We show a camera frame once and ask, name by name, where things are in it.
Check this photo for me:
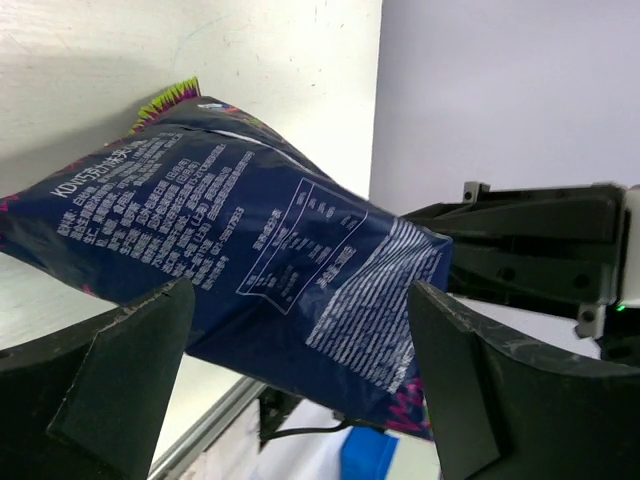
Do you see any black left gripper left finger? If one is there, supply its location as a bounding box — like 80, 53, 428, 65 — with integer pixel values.
1, 279, 195, 479

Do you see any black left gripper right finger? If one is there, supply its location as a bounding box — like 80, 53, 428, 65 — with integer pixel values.
409, 282, 639, 480

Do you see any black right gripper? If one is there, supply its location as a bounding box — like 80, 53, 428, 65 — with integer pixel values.
404, 184, 639, 360

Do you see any large dark blue snack bag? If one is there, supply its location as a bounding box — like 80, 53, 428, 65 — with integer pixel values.
1, 78, 452, 439

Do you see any aluminium table edge rail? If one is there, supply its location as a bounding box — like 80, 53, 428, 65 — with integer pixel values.
148, 377, 265, 480

